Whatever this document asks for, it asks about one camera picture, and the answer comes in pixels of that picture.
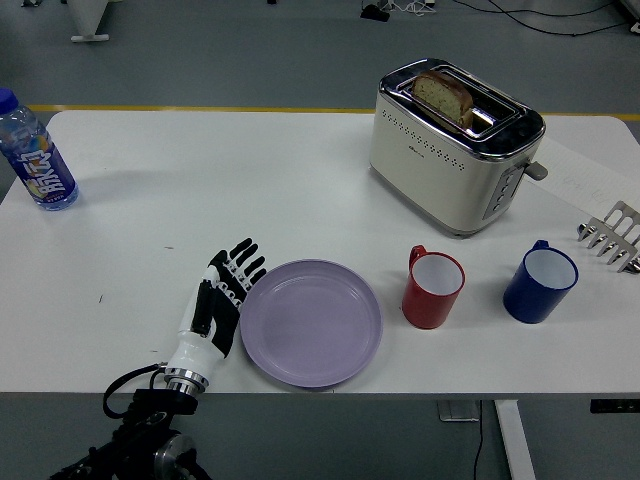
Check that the cream and chrome toaster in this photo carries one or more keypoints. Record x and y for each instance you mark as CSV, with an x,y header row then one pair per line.
x,y
430,170

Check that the blue cup with white inside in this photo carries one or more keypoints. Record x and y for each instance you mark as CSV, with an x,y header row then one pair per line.
x,y
530,300

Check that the lilac plate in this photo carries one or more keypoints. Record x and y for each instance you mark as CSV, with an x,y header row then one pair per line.
x,y
310,325

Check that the black table control panel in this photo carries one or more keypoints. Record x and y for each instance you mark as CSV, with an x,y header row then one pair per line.
x,y
615,405

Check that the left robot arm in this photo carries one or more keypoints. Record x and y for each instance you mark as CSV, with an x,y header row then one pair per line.
x,y
150,430

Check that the bread slice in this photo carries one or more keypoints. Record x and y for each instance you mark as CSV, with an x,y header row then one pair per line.
x,y
442,97

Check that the black device on floor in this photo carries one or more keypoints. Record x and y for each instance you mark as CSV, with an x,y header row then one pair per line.
x,y
375,13

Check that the grey box under table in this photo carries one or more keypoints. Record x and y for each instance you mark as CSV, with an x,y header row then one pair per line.
x,y
457,411

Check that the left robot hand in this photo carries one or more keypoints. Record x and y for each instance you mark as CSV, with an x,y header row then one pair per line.
x,y
195,350

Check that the clear bottle with blue label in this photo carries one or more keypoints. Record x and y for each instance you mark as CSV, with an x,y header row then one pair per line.
x,y
42,165

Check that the white table leg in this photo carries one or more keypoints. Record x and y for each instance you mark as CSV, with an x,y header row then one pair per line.
x,y
515,440

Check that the silver metal toast rack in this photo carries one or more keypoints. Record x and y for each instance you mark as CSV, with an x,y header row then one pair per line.
x,y
617,235

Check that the red cup with white inside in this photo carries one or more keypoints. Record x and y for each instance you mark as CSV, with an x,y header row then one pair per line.
x,y
425,305

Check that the white stand base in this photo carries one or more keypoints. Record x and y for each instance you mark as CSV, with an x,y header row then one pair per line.
x,y
87,22

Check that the white paper sheet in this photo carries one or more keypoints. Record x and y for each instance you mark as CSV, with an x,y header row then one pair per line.
x,y
580,167

